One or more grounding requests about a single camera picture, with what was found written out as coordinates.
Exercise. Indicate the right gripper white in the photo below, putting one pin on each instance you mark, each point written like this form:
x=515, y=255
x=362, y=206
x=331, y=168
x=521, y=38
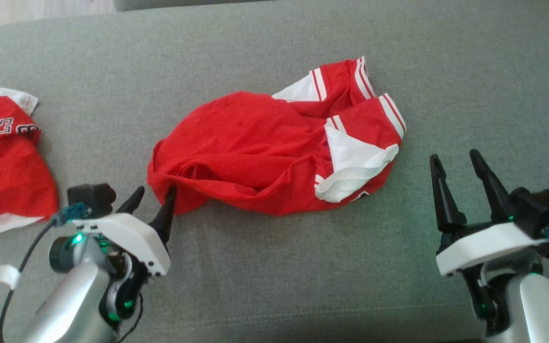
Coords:
x=484, y=245

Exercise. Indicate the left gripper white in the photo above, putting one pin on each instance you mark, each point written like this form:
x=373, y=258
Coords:
x=131, y=236

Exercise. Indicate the red basketball jersey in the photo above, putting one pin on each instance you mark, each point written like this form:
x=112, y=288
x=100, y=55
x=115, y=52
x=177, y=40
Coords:
x=246, y=143

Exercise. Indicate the red basketball shorts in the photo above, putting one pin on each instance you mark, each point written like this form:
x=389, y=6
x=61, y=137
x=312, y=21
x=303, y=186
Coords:
x=3, y=176

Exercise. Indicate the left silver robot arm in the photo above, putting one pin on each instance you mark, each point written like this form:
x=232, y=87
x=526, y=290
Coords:
x=72, y=305

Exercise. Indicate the left wrist blue connector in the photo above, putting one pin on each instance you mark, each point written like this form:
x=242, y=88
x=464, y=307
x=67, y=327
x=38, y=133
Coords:
x=72, y=212

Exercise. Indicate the large grey sofa seat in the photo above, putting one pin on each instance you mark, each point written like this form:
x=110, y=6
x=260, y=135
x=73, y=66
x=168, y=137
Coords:
x=274, y=276

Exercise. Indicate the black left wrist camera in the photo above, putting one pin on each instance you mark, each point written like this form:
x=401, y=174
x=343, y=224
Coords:
x=91, y=197

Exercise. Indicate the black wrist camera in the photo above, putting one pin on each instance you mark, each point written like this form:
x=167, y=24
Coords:
x=91, y=197
x=543, y=209

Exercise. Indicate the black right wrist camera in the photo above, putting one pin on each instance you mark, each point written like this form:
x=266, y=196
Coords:
x=543, y=209

